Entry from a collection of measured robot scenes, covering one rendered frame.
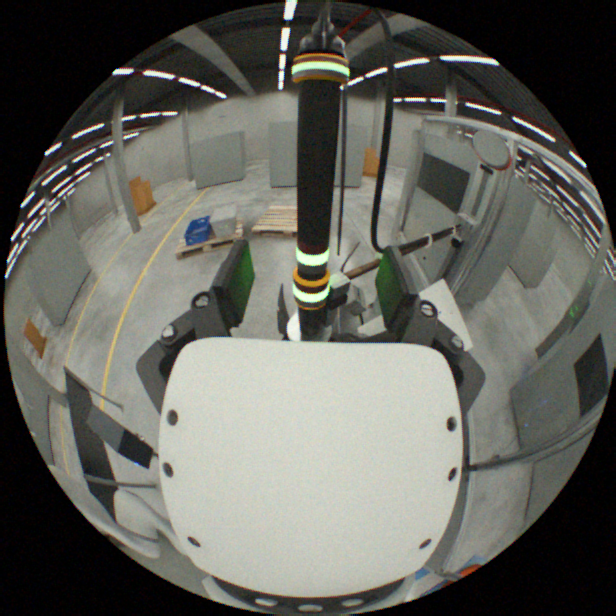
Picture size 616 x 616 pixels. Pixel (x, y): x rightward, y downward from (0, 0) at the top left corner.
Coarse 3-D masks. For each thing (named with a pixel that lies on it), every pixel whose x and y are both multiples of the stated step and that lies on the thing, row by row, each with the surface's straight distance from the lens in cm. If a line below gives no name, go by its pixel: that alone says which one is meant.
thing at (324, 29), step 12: (324, 24) 22; (312, 36) 20; (324, 36) 20; (336, 36) 21; (300, 48) 20; (312, 48) 19; (324, 48) 19; (336, 48) 19; (300, 312) 28; (312, 312) 27; (300, 324) 31; (312, 324) 29
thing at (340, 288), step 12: (336, 288) 27; (348, 288) 29; (336, 300) 28; (324, 312) 31; (288, 324) 33; (324, 324) 32; (288, 336) 33; (300, 336) 32; (312, 336) 32; (324, 336) 32
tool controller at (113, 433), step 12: (96, 408) 94; (96, 420) 91; (108, 420) 85; (96, 432) 89; (108, 432) 83; (120, 432) 78; (108, 444) 82; (120, 444) 77; (132, 444) 81; (144, 444) 85; (132, 456) 82; (144, 456) 87
